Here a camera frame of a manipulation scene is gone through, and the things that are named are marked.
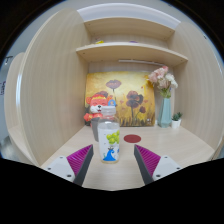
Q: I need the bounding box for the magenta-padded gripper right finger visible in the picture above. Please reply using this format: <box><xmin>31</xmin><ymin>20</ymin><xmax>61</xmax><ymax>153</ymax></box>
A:
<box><xmin>134</xmin><ymin>144</ymin><xmax>183</xmax><ymax>186</ymax></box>

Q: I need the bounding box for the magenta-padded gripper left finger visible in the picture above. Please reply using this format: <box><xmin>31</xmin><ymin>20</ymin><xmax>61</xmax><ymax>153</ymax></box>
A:
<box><xmin>43</xmin><ymin>144</ymin><xmax>95</xmax><ymax>187</ymax></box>

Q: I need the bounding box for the clear printed drink bottle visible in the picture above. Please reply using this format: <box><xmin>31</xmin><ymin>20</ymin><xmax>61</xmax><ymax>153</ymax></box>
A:
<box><xmin>97</xmin><ymin>105</ymin><xmax>121</xmax><ymax>164</ymax></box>

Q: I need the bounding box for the flat round red coaster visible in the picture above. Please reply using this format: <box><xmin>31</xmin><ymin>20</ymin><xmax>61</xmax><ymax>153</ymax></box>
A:
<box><xmin>123</xmin><ymin>133</ymin><xmax>142</xmax><ymax>144</ymax></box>

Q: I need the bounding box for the grey textured cup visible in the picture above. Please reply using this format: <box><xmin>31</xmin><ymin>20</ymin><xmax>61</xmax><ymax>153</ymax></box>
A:
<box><xmin>91</xmin><ymin>117</ymin><xmax>101</xmax><ymax>143</ymax></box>

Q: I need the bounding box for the small plant in white pot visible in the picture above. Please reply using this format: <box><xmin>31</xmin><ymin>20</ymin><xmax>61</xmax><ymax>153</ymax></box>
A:
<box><xmin>170</xmin><ymin>111</ymin><xmax>184</xmax><ymax>130</ymax></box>

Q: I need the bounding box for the teal faceted vase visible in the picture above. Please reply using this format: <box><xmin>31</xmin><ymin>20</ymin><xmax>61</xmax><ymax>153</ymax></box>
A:
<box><xmin>157</xmin><ymin>97</ymin><xmax>172</xmax><ymax>129</ymax></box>

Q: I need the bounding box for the red plush animal figure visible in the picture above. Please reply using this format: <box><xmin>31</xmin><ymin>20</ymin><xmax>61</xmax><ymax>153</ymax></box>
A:
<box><xmin>83</xmin><ymin>91</ymin><xmax>118</xmax><ymax>126</ymax></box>

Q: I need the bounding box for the yellow flower painting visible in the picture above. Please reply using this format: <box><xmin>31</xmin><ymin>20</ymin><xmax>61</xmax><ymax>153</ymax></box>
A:
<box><xmin>84</xmin><ymin>70</ymin><xmax>156</xmax><ymax>128</ymax></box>

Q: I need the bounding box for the pink and white flower bouquet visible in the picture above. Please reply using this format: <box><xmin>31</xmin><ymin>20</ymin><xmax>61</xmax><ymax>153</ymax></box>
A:
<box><xmin>147</xmin><ymin>65</ymin><xmax>179</xmax><ymax>99</ymax></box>

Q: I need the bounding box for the light wooden shelf board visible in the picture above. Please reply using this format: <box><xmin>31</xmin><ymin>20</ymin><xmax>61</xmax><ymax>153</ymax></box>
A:
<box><xmin>83</xmin><ymin>16</ymin><xmax>176</xmax><ymax>42</ymax></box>
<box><xmin>75</xmin><ymin>41</ymin><xmax>189</xmax><ymax>68</ymax></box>

